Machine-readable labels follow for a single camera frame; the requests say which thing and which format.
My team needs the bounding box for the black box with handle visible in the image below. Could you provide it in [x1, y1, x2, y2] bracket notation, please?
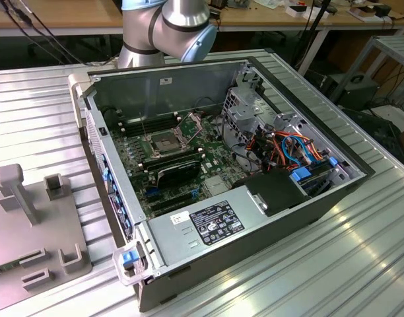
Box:
[339, 74, 381, 105]

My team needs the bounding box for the grey parts rack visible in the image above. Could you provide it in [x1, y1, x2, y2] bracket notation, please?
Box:
[0, 163, 92, 291]

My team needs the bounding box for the aluminium frame table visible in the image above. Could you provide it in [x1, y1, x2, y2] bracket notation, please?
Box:
[329, 34, 404, 110]

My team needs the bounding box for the thin metal locking lever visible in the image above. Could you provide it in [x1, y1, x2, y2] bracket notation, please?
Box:
[139, 110, 149, 139]

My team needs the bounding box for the black expansion slot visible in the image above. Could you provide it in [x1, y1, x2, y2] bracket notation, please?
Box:
[151, 199, 189, 217]
[148, 191, 193, 207]

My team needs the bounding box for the metal socket cover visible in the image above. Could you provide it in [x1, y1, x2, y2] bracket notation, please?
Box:
[174, 112, 205, 148]

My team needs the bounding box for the CPU socket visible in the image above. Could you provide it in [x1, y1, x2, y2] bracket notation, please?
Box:
[145, 130, 186, 156]

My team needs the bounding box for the black graphics card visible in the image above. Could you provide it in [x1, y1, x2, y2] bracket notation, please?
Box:
[155, 157, 202, 190]

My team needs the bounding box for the blue case latch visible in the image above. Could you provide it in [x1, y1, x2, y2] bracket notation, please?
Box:
[121, 251, 137, 270]

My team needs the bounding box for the long wooden desk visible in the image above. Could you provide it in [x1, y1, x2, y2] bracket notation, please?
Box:
[0, 0, 404, 77]

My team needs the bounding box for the grey camera cable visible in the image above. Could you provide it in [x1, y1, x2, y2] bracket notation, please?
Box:
[17, 0, 87, 65]
[2, 0, 71, 65]

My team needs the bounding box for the black plastic drive cover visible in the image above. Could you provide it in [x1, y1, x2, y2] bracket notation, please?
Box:
[231, 168, 312, 218]

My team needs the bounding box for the green motherboard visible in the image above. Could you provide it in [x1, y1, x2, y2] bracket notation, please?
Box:
[101, 110, 252, 219]

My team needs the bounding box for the white box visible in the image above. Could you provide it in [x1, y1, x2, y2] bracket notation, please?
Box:
[285, 5, 330, 20]

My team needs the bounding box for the open grey PC case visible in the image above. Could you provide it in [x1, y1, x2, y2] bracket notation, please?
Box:
[68, 48, 376, 313]

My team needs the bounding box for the black RAM slot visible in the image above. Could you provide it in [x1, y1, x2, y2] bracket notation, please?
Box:
[118, 110, 177, 126]
[143, 153, 202, 170]
[145, 156, 204, 173]
[121, 122, 182, 138]
[118, 114, 179, 130]
[119, 118, 181, 134]
[142, 149, 200, 166]
[141, 146, 198, 163]

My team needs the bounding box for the green RAM stick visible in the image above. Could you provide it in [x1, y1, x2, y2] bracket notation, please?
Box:
[0, 260, 21, 275]

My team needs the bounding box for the silver chipset heatsink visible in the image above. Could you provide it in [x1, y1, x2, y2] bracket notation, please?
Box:
[203, 176, 232, 196]

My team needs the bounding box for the silver metal drive cage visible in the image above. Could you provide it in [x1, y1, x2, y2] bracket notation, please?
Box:
[221, 87, 279, 156]

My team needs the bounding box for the blue disk carrier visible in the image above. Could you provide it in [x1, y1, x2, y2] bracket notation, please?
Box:
[289, 166, 335, 199]

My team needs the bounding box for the black wire bundle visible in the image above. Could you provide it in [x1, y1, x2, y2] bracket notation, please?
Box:
[218, 114, 255, 174]

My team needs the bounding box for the blue wire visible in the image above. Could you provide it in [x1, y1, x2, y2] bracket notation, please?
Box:
[281, 133, 314, 166]

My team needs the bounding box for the grey power supply unit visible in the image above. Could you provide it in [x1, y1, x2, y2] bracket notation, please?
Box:
[147, 190, 266, 269]

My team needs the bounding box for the orange wire bundle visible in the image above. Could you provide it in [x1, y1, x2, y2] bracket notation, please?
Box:
[248, 130, 330, 172]

